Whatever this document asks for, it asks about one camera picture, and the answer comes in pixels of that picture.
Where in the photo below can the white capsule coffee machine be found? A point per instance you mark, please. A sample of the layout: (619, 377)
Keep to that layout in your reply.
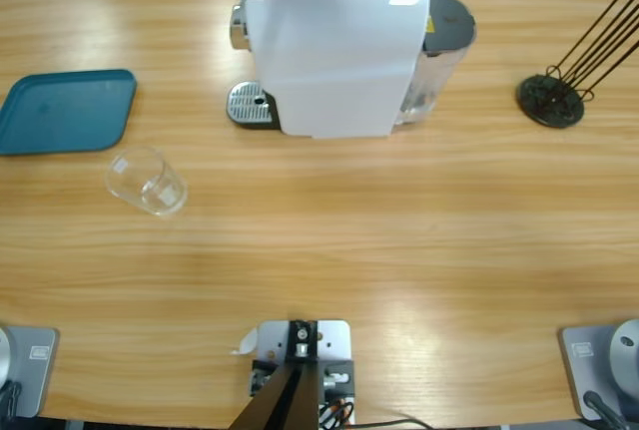
(329, 61)

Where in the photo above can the clear glass cup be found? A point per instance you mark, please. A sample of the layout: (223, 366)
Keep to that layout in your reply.
(150, 190)

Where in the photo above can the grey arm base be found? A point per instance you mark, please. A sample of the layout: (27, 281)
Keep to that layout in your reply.
(35, 370)
(584, 370)

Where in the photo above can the yellow warning sticker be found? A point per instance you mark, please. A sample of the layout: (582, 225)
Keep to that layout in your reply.
(430, 26)

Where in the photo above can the metal drip tray grate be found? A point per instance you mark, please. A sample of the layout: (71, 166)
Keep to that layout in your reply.
(248, 103)

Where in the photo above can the clear water tank black lid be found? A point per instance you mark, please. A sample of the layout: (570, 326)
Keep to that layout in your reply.
(449, 21)

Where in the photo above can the teal plastic tray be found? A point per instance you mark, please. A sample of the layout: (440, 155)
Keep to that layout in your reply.
(65, 111)

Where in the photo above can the black capsule holder with rods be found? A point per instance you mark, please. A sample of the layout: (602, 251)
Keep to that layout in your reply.
(541, 106)

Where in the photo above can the white mounting block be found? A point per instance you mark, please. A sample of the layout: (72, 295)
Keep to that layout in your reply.
(332, 337)

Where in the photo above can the white tape piece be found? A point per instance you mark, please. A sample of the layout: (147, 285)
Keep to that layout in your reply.
(247, 342)

